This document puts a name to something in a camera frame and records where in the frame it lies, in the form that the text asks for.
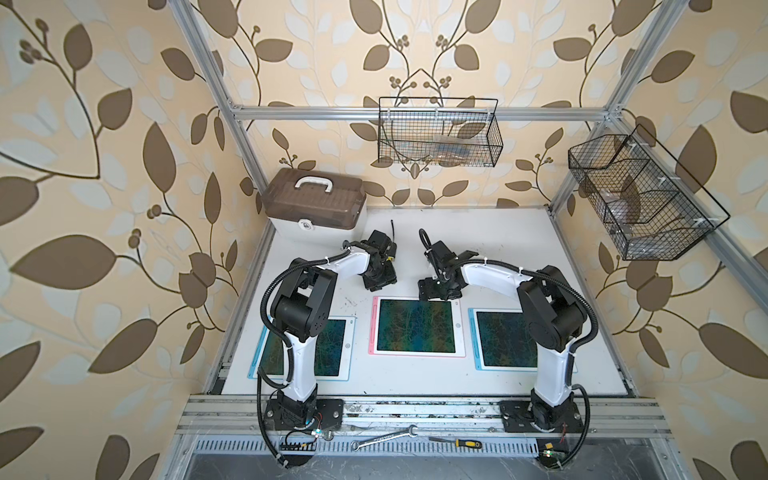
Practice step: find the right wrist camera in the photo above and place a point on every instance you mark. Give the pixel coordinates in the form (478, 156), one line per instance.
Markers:
(443, 260)

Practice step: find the yellow black tape measure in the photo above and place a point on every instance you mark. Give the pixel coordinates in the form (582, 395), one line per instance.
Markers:
(391, 240)

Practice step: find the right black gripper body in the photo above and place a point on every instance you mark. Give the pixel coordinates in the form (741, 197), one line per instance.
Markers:
(437, 288)

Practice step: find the back black wire basket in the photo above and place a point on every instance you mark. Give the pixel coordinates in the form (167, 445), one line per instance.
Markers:
(447, 131)

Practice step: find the pink writing tablet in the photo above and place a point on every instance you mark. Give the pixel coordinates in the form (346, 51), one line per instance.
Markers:
(416, 328)

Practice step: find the yellow black handle screwdriver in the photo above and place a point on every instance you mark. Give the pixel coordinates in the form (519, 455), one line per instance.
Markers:
(458, 443)

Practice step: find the right black wire basket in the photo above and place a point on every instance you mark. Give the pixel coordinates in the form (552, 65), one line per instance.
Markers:
(652, 206)

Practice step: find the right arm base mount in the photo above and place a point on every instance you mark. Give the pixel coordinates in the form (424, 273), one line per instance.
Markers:
(566, 421)

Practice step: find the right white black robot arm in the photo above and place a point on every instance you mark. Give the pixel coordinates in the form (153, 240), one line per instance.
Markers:
(557, 316)

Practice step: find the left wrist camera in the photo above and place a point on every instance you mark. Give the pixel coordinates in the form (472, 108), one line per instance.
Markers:
(376, 245)

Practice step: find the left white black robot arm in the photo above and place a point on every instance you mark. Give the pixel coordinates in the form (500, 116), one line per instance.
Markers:
(296, 307)

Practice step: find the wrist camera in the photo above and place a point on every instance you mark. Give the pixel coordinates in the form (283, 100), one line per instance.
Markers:
(443, 260)
(376, 245)

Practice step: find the black wire basket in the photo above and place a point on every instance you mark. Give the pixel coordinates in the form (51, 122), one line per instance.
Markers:
(447, 131)
(652, 206)

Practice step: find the blue writing tablet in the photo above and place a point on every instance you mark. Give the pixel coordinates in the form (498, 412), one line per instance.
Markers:
(333, 353)
(501, 341)

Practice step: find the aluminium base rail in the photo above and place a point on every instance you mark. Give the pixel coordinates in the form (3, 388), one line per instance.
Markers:
(235, 424)

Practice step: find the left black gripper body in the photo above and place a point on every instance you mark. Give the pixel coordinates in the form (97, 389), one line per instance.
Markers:
(384, 276)

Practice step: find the brown lid white toolbox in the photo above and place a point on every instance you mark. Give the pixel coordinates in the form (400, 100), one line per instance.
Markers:
(316, 207)

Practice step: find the silver wrench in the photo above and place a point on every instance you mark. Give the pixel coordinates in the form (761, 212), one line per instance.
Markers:
(409, 432)

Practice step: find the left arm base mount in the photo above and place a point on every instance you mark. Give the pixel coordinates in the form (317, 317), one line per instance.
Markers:
(301, 426)

